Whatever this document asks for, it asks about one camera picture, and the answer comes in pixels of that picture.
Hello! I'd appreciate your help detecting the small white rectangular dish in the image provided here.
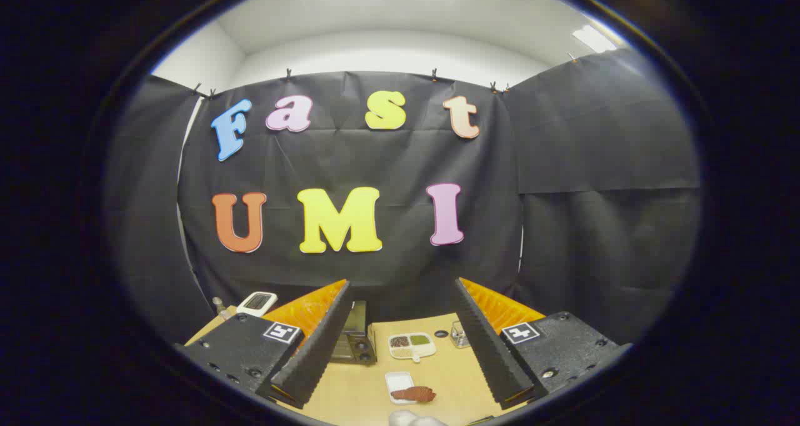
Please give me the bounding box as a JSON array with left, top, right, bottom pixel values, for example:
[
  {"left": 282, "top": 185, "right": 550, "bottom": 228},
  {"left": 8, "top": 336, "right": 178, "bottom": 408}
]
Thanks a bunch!
[{"left": 384, "top": 371, "right": 418, "bottom": 405}]

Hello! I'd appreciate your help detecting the black toaster oven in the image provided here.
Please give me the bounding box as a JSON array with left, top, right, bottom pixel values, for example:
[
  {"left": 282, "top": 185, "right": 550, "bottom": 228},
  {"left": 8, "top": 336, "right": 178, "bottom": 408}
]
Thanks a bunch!
[{"left": 328, "top": 300, "right": 378, "bottom": 367}]

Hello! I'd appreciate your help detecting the white divided bean tray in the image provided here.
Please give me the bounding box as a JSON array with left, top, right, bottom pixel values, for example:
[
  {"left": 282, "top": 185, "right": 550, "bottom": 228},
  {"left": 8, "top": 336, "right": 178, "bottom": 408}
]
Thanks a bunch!
[{"left": 387, "top": 332, "right": 437, "bottom": 364}]

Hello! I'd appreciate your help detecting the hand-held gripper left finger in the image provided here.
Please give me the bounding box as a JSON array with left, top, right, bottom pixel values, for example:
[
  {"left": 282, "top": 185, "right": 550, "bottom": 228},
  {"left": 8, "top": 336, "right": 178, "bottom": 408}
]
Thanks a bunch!
[{"left": 174, "top": 279, "right": 353, "bottom": 410}]

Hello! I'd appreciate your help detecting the ceiling light panel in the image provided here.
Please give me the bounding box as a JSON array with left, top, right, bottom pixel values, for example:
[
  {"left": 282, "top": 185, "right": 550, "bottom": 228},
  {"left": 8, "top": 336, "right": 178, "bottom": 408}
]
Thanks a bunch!
[{"left": 572, "top": 25, "right": 619, "bottom": 54}]

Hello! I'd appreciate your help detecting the brown roasted chicken wing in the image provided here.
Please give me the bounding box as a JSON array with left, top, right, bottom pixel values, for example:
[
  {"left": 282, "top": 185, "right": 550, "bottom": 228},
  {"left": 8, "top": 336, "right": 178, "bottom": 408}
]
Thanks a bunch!
[{"left": 391, "top": 385, "right": 437, "bottom": 404}]

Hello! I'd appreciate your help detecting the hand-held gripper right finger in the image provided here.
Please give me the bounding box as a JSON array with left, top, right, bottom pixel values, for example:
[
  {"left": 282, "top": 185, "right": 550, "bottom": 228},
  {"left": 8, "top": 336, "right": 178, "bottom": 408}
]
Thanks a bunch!
[{"left": 452, "top": 277, "right": 633, "bottom": 411}]

